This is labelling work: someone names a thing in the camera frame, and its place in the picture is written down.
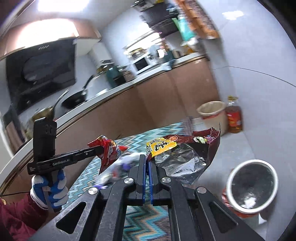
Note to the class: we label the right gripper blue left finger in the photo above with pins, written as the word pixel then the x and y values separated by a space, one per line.
pixel 141 180

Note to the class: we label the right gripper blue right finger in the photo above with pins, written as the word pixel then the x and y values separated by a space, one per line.
pixel 157 194

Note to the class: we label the dark red foil snack bag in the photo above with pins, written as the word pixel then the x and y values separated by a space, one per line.
pixel 185 157

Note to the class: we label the red snack wrapper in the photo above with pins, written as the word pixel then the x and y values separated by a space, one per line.
pixel 109 151

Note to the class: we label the maroon left sleeve forearm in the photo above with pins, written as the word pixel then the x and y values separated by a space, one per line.
pixel 20 220

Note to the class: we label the brown kitchen cabinets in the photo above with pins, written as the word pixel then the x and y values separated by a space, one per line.
pixel 143 104

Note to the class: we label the left hand blue white glove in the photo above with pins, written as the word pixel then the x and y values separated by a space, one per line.
pixel 43 193

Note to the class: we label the brass saucepan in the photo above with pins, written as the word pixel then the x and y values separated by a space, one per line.
pixel 46 112

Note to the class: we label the zigzag patterned rug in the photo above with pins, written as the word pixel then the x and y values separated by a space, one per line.
pixel 143 222

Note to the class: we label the purple candy wrapper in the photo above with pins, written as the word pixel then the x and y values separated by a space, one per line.
pixel 116 171

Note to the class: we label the black frying pan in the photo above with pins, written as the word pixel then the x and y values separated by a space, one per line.
pixel 77 98

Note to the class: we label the beige waste basket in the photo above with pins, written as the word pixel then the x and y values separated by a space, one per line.
pixel 214 115

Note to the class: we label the dark green air fryer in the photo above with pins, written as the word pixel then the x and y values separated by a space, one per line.
pixel 114 77

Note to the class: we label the white water heater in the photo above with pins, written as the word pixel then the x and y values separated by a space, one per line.
pixel 100 55

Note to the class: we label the cooking oil bottle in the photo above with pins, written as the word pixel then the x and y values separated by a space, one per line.
pixel 233 112

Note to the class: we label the white microwave oven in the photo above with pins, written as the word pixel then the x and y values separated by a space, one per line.
pixel 142 63

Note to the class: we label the teal plastic bag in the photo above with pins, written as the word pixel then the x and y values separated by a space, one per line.
pixel 186 33

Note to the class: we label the orange patterned apron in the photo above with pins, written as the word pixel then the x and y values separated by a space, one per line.
pixel 198 19

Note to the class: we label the black wall rack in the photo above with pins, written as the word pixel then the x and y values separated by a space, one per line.
pixel 158 15

